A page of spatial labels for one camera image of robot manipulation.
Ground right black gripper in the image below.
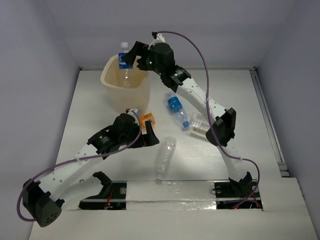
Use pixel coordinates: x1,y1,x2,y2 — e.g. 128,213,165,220
122,39,165,76

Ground blue label bottle white cap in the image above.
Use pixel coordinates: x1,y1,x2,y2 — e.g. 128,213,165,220
118,42,132,88

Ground small orange juice bottle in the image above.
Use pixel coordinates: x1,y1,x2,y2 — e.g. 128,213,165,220
139,112,158,136

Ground clear crushed label-free bottle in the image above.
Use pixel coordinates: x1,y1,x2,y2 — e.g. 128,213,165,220
155,136,177,181

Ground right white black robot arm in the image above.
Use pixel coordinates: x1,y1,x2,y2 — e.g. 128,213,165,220
121,41,252,196

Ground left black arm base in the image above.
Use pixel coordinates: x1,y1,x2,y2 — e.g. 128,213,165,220
78,171,127,210

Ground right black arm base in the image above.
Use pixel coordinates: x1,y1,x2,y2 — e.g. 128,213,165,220
210,180,263,210

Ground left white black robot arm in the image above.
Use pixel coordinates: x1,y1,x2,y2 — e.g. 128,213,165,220
16,109,160,228

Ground cream plastic waste bin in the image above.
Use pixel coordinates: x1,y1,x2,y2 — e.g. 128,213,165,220
100,55,151,114

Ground shiny tape strip front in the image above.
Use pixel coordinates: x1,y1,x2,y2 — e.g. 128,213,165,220
125,180,217,211

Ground large clear square bottle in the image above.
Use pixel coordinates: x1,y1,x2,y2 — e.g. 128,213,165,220
189,112,210,137

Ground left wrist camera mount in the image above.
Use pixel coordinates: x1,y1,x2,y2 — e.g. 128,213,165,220
125,107,142,117

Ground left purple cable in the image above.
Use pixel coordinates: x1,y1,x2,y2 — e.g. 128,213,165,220
16,108,143,222

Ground aluminium rail right edge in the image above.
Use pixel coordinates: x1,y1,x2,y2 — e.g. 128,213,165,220
249,67,291,178

